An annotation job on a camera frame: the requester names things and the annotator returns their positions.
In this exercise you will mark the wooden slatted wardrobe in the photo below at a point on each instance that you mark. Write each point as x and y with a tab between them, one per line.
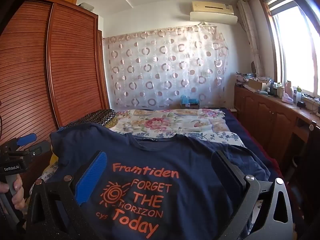
75	55

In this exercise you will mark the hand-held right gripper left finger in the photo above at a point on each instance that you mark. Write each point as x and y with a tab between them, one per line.
90	177

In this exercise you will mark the dark wooden chair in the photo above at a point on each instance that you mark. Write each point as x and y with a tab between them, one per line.
305	167

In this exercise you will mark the floral blanket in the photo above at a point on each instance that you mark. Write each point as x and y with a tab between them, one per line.
162	122

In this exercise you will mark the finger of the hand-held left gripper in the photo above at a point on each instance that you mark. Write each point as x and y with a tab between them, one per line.
41	147
26	140

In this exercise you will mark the person's left hand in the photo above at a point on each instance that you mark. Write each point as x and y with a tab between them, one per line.
18	197

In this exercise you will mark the small box of blue packets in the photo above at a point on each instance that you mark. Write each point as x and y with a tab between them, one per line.
188	102

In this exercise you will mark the pile of patterned cloths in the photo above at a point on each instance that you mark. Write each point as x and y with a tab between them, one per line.
242	76

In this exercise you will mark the long wooden cabinet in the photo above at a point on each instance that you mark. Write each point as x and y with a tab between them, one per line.
270	115

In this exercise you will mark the navy printed T-shirt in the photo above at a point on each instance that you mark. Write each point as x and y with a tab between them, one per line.
162	155

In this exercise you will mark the open cardboard box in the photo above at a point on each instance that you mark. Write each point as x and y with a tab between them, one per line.
255	83

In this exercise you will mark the white box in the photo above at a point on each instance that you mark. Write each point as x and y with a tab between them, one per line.
86	6

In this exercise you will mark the sheer circle-pattern curtain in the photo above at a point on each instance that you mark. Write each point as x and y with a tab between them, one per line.
162	67

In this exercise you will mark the pale window curtain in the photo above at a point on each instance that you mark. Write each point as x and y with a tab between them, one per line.
252	42

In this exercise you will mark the wall air conditioner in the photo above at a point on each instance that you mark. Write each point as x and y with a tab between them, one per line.
212	17

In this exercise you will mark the white power strip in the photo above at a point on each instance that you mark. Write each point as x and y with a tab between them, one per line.
232	109

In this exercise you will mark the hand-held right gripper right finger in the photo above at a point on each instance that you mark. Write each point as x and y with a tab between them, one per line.
231	173

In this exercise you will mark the navy blanket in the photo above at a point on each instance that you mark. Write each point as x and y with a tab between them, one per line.
250	130

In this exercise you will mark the bright window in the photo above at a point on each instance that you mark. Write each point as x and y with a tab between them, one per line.
295	50

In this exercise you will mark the small black box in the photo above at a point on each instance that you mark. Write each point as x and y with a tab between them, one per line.
301	104

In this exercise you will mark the pink figurine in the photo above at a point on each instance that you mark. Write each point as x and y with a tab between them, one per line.
287	90

